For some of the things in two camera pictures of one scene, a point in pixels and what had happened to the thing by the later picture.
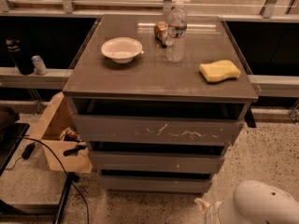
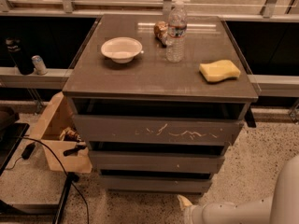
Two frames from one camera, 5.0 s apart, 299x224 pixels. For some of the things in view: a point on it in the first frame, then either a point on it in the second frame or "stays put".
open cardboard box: (65, 148) stays put
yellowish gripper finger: (202, 202) -> (184, 202)
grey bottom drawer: (158, 185) stays put
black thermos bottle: (16, 48) stays put
